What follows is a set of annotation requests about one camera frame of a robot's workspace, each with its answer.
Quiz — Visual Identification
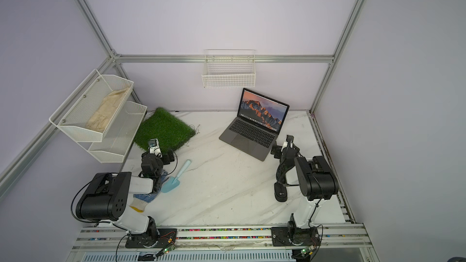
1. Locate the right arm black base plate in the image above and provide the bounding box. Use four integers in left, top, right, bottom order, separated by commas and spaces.
271, 227, 321, 246

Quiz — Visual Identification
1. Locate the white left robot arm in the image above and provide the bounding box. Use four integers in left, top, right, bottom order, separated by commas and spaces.
70, 150, 178, 247

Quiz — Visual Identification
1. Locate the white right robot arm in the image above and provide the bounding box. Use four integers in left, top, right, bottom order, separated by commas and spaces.
271, 135, 339, 246

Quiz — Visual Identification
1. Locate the white lower mesh shelf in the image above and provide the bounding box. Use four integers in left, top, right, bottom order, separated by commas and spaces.
88, 101, 147, 163

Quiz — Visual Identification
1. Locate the grey laptop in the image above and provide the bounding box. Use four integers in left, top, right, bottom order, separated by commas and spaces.
219, 88, 290, 161

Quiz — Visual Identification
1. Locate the beige cloth in shelf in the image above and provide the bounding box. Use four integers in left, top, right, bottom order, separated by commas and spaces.
86, 87, 129, 133

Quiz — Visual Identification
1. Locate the green artificial grass mat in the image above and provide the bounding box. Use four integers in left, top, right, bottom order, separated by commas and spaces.
134, 107, 196, 153

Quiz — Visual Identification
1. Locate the black wireless mouse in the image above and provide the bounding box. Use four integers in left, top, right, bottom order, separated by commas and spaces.
274, 182, 288, 203

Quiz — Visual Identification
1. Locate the aluminium enclosure frame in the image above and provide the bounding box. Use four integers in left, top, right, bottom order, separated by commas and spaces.
0, 0, 381, 197

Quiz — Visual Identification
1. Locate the white upper mesh shelf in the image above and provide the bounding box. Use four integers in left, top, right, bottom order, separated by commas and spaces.
49, 70, 133, 143

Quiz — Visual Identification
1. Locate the white mesh shelf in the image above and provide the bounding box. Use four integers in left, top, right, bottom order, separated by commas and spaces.
88, 101, 147, 163
49, 70, 133, 143

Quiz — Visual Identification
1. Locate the aluminium rail base frame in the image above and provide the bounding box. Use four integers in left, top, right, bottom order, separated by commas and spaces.
67, 224, 379, 262

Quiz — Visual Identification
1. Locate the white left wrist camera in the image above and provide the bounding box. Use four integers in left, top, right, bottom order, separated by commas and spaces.
148, 138, 162, 158

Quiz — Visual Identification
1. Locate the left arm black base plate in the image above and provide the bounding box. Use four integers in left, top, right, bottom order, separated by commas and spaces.
125, 228, 178, 249

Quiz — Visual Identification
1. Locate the light blue plastic scoop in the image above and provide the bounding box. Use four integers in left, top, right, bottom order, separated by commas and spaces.
161, 160, 192, 193

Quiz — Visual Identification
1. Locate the white wire wall basket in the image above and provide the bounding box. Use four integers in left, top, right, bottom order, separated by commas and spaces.
201, 49, 256, 89

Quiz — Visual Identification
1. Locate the blue dotted work glove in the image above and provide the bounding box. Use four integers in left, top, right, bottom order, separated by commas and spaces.
129, 173, 168, 213

